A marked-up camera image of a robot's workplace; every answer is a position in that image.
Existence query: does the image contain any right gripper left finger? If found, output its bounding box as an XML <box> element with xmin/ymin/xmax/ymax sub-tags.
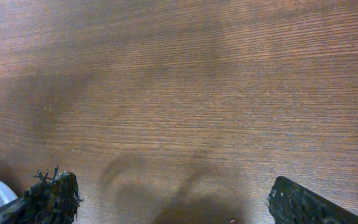
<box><xmin>0</xmin><ymin>167</ymin><xmax>84</xmax><ymax>224</ymax></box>

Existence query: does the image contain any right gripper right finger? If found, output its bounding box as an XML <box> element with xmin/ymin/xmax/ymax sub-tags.
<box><xmin>267</xmin><ymin>176</ymin><xmax>358</xmax><ymax>224</ymax></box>

